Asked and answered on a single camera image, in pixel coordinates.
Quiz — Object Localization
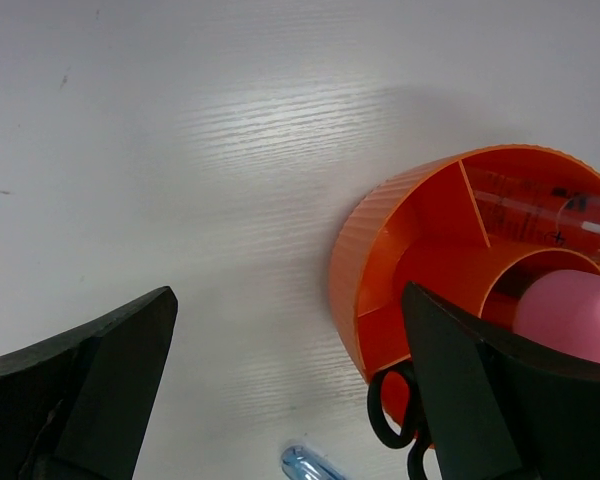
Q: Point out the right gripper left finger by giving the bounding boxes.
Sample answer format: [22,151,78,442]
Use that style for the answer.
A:
[0,286,178,479]

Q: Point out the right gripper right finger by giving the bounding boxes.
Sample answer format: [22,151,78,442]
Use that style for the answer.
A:
[402,283,600,479]

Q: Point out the black handled scissors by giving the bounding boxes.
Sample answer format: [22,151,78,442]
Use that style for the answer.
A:
[367,359,432,479]

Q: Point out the clear bottle blue cap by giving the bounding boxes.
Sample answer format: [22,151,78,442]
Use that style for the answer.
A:
[465,167,600,263]

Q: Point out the pink capped glue bottle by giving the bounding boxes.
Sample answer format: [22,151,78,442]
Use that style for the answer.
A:
[512,270,600,363]

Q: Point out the blue highlighter pen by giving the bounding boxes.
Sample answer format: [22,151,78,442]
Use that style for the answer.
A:
[280,443,347,480]

